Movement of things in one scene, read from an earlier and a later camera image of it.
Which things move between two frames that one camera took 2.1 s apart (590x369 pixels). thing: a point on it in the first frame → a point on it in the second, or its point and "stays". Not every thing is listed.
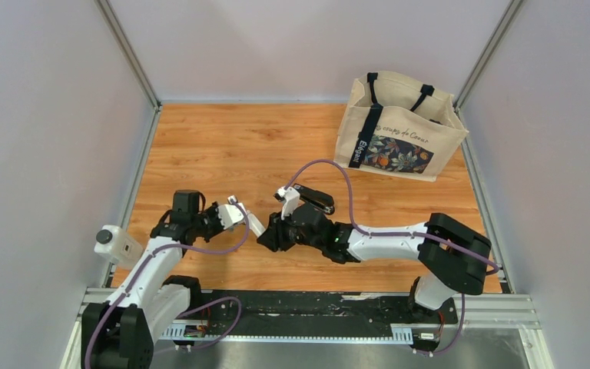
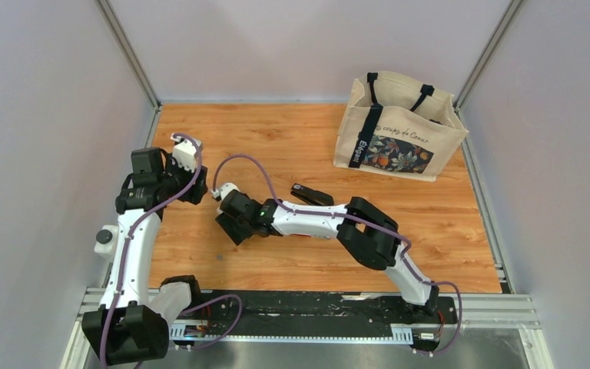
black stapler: [323, 201] stays
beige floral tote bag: [398, 124] stays
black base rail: [308, 316] stays
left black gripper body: [207, 222] → [175, 177]
